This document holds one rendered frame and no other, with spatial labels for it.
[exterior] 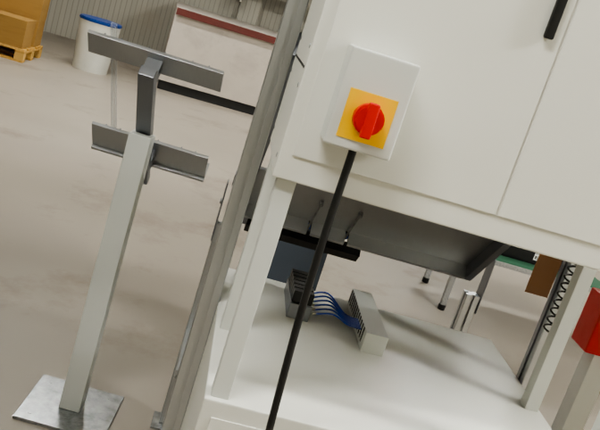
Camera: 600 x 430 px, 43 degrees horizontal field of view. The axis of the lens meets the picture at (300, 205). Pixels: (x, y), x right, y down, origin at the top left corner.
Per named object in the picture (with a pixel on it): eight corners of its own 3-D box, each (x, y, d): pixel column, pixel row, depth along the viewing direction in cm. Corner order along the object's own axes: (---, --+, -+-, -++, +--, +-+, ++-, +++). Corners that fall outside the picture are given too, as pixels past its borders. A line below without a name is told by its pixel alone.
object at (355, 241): (241, 216, 212) (246, 194, 215) (463, 279, 220) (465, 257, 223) (242, 214, 211) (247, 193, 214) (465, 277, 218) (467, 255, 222)
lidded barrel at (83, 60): (70, 62, 873) (82, 12, 860) (112, 73, 883) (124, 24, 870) (64, 66, 827) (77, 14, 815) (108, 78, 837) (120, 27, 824)
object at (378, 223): (244, 206, 212) (246, 196, 214) (466, 269, 220) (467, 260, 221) (256, 173, 196) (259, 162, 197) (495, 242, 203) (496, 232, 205)
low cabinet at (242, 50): (287, 103, 1142) (306, 41, 1121) (315, 134, 915) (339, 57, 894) (160, 65, 1098) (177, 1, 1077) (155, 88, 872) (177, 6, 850)
